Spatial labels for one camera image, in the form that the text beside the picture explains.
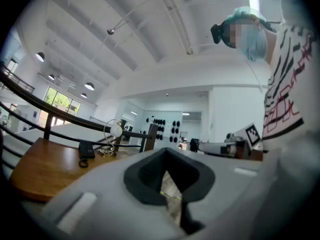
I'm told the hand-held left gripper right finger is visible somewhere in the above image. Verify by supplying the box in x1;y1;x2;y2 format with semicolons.
166;131;313;240

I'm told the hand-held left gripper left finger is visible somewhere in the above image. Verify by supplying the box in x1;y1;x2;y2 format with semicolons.
22;147;186;240

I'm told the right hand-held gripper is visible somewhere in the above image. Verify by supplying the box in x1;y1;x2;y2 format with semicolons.
189;123;263;161

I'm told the black object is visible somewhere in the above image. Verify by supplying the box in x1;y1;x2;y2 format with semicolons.
78;141;88;160

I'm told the black telephone base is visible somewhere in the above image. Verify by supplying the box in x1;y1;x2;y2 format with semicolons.
78;140;96;160

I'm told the gold lamp with white globe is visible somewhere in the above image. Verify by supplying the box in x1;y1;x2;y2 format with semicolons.
103;118;124;157

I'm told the dark wooden railing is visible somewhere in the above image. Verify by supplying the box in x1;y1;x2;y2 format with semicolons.
0;61;160;175

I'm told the person in patterned white shirt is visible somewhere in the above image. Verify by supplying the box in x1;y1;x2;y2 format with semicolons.
262;23;318;145

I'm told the large window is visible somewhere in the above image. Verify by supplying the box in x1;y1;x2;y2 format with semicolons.
43;86;81;117

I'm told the person's blue face mask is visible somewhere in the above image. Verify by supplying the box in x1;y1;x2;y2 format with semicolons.
239;28;269;62

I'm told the person's teal cap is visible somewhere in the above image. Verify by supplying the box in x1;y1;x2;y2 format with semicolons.
226;5;266;23

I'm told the metal balcony railing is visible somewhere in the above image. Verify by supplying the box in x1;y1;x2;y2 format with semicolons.
0;63;36;94

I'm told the wall display of black caps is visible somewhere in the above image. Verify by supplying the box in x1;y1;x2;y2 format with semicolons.
145;116;181;144

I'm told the black head camera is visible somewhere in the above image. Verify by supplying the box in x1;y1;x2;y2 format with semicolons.
210;23;226;44

